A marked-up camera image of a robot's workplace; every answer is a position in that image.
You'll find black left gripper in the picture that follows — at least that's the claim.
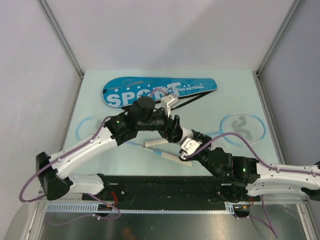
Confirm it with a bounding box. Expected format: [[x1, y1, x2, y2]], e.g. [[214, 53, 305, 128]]
[[137, 105, 187, 143]]

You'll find blue racket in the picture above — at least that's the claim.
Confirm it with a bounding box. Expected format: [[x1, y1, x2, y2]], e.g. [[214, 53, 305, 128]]
[[75, 115, 193, 168], [144, 112, 267, 148]]

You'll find blue sport racket bag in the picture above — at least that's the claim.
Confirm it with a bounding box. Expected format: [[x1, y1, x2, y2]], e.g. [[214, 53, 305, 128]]
[[102, 76, 218, 108]]

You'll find white cardboard shuttlecock tube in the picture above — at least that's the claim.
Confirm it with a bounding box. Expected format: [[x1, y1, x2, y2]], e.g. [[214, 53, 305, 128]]
[[177, 127, 194, 144]]

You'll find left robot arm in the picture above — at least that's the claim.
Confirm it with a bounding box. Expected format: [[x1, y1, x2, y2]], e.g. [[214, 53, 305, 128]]
[[35, 94, 182, 201]]

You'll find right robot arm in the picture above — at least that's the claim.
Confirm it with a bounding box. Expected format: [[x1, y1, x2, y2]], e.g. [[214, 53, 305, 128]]
[[178, 130, 320, 202]]

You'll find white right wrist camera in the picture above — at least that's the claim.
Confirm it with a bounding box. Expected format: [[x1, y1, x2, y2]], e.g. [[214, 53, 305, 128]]
[[179, 137, 200, 158]]

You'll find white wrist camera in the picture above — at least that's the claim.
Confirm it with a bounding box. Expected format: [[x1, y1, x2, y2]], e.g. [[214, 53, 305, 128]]
[[160, 94, 179, 118], [179, 137, 200, 158]]

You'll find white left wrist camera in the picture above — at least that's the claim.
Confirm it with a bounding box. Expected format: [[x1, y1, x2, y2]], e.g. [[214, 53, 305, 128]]
[[160, 94, 179, 118]]

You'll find white slotted cable duct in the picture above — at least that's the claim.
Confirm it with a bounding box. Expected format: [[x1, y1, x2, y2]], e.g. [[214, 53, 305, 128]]
[[45, 202, 251, 214]]

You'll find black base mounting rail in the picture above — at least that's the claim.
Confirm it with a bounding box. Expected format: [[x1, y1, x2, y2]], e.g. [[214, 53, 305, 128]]
[[96, 175, 252, 207]]

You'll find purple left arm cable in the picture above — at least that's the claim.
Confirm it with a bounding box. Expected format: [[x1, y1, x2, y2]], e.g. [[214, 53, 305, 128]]
[[19, 87, 171, 227]]

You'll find aluminium frame post left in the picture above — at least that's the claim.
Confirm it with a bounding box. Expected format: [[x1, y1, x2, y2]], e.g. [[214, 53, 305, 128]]
[[37, 0, 85, 79]]

